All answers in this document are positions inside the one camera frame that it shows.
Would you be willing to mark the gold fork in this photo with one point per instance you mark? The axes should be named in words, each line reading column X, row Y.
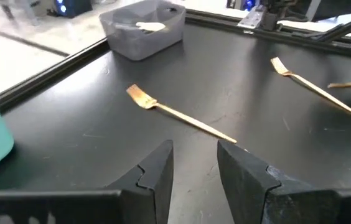
column 142, row 99
column 349, row 83
column 279, row 67

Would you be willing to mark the black box with blue light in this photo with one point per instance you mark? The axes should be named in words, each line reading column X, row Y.
column 73, row 7

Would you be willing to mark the grey plastic bin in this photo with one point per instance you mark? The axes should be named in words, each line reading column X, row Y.
column 150, row 46

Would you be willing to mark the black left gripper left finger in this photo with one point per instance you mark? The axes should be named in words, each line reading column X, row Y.
column 150, row 199

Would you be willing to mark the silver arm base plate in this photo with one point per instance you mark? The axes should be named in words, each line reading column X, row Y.
column 251, row 18

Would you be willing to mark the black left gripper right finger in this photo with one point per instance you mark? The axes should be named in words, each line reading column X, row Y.
column 247, row 199

